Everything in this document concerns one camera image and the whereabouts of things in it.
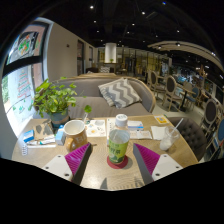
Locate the brown kraft paper card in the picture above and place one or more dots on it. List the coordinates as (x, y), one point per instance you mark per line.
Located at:
(43, 130)

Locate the yellow square table sticker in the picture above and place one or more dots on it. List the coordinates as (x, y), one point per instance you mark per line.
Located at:
(161, 120)

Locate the group of ceiling spot lights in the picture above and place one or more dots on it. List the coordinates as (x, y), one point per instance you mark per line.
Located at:
(133, 23)

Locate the clear plastic cup with straw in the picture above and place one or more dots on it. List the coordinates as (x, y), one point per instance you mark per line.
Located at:
(168, 138)

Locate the green potted plant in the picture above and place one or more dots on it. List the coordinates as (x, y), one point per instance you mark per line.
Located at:
(53, 100)

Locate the white tube with teal end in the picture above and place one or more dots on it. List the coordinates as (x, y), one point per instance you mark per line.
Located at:
(41, 143)

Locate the dark grey tufted armchair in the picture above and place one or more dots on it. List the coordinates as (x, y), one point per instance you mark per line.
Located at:
(191, 133)

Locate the flat round red coaster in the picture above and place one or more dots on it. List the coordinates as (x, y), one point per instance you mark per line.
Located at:
(117, 165)

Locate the green-label clear drink bottle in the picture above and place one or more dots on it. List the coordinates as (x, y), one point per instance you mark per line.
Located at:
(118, 146)

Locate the light blue small carton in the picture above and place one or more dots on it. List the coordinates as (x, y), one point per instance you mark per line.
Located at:
(60, 137)

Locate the grey curved sofa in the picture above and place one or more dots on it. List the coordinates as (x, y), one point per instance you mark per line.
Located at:
(90, 106)

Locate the grey white chevron cushion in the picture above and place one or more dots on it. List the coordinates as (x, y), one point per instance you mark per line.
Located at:
(120, 92)

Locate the blue and white small box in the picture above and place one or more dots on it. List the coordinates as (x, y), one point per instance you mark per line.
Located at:
(28, 136)

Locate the white leaflet with orange print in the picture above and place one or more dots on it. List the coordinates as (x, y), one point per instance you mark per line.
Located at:
(96, 128)

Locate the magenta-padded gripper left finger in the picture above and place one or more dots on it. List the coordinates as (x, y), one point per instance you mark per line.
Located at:
(76, 160)

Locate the tan mug with white inside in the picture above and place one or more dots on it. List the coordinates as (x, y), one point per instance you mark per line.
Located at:
(76, 135)

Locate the white paper napkin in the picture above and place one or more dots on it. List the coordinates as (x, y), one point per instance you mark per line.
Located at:
(157, 132)

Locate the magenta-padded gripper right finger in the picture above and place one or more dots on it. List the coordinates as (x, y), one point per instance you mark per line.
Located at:
(148, 160)

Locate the group of wooden dining chairs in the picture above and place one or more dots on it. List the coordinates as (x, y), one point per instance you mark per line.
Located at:
(171, 88)

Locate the small white patterned card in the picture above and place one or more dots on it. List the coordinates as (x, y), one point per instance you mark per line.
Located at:
(24, 149)

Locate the white booklet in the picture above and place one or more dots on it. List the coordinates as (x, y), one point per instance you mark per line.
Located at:
(110, 124)

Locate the white printed paper slip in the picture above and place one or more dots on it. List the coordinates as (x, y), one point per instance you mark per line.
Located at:
(140, 134)

